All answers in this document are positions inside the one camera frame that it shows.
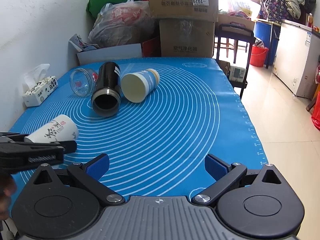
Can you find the black metal cart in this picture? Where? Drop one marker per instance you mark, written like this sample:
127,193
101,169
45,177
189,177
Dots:
236,33

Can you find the white chest freezer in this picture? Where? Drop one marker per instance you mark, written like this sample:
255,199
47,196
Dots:
297,58

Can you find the blue plastic barrel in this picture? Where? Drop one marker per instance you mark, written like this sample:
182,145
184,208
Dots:
269,33

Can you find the red plastic bucket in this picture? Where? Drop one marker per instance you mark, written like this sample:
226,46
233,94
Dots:
258,56

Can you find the person's left hand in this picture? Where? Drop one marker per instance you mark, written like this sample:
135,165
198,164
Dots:
8,188

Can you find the white tissue box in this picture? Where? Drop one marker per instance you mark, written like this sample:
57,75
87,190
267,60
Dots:
39,85

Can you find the white open box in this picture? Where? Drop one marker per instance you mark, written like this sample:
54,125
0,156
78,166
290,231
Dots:
150,48

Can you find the red bag on floor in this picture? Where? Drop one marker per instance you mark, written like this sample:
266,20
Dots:
315,118

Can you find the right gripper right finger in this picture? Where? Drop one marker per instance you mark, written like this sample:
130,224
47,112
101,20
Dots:
227,177

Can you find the lower cardboard box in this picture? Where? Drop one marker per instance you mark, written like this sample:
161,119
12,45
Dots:
186,38

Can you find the blue white paper cup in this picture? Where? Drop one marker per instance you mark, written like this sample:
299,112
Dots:
138,85

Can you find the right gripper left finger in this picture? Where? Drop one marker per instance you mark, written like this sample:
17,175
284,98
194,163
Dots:
86,176

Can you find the blue silicone baking mat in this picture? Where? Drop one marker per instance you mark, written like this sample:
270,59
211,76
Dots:
157,147

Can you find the white card with red print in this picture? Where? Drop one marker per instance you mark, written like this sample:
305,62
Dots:
81,46

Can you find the purple floral bag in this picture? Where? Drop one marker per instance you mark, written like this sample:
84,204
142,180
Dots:
274,10

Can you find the clear glass cup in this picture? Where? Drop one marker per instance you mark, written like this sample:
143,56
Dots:
82,81

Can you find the white calligraphy paper cup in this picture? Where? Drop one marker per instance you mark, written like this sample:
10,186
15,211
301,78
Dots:
61,128

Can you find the small white appliance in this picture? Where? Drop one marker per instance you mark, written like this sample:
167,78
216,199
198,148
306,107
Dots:
236,73

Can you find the clear plastic bag red contents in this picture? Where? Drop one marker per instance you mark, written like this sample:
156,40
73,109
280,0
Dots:
124,23

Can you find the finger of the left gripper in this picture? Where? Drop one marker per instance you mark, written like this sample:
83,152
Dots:
67,146
14,136

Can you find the black thermos bottle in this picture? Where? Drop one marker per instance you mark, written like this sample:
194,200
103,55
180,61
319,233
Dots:
106,98

